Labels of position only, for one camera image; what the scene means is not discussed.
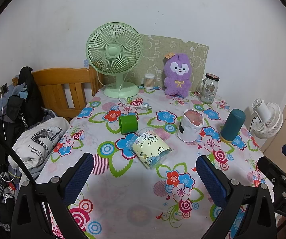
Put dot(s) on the white paper-wrapped cup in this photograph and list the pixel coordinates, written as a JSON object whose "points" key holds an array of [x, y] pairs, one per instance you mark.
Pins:
{"points": [[189, 129]]}

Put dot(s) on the glass jar with lid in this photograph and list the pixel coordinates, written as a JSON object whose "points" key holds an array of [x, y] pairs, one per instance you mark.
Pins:
{"points": [[209, 89]]}

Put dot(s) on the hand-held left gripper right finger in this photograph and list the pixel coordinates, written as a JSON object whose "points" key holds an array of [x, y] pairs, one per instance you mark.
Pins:
{"points": [[211, 179]]}

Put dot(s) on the clear glass cup yellow print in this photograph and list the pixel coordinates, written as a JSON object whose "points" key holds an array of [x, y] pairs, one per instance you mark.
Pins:
{"points": [[150, 147]]}

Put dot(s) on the green printed foam mat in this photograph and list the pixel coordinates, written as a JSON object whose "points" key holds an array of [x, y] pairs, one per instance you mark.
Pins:
{"points": [[157, 47]]}

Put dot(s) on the purple plush toy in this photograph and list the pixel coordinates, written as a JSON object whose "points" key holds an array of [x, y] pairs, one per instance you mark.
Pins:
{"points": [[177, 78]]}

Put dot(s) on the floral tablecloth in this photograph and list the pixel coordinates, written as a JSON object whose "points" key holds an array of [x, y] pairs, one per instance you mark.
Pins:
{"points": [[133, 189]]}

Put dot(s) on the cotton swab container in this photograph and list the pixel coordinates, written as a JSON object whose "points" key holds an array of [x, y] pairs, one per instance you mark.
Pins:
{"points": [[149, 82]]}

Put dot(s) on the green desk fan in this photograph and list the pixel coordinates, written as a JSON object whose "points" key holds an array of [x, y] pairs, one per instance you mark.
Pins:
{"points": [[113, 51]]}

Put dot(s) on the white printed t-shirt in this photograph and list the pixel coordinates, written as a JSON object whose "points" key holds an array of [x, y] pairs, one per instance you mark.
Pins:
{"points": [[41, 142]]}

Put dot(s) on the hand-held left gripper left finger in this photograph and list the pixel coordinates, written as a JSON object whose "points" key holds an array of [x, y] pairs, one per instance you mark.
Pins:
{"points": [[79, 176]]}

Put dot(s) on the teal bottle with yellow cap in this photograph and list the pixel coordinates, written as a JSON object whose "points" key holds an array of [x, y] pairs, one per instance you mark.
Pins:
{"points": [[232, 125]]}

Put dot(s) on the black bag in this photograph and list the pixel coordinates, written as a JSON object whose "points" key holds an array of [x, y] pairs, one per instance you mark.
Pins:
{"points": [[25, 104]]}

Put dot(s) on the wall socket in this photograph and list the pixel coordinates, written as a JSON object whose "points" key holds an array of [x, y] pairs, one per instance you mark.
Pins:
{"points": [[2, 89]]}

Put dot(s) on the white clip fan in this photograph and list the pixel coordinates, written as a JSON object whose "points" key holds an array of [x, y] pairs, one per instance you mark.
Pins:
{"points": [[267, 118]]}

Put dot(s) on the green plastic cup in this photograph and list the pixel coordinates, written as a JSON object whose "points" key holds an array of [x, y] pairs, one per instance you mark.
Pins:
{"points": [[129, 124]]}

